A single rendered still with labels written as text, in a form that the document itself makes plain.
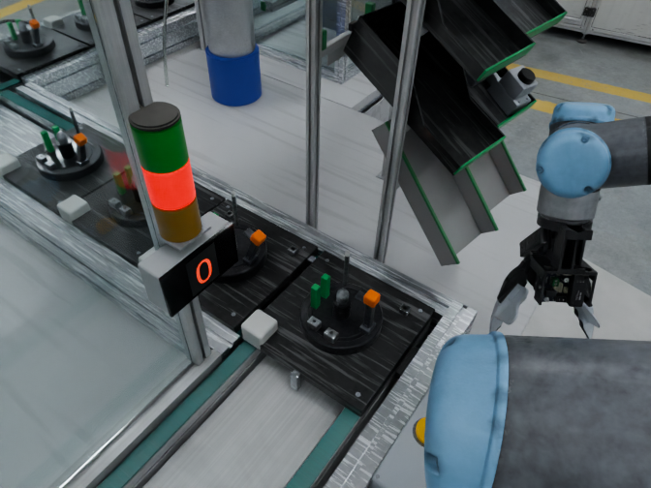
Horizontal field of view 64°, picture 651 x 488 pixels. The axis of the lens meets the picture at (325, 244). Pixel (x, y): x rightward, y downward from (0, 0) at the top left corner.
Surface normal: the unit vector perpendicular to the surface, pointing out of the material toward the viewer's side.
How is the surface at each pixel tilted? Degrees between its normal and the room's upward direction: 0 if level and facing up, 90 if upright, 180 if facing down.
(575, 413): 28
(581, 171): 68
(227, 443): 0
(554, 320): 0
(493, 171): 45
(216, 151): 0
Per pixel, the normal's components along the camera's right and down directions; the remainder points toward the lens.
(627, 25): -0.44, 0.62
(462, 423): -0.54, -0.22
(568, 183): -0.46, 0.29
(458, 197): 0.51, -0.14
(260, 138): 0.03, -0.71
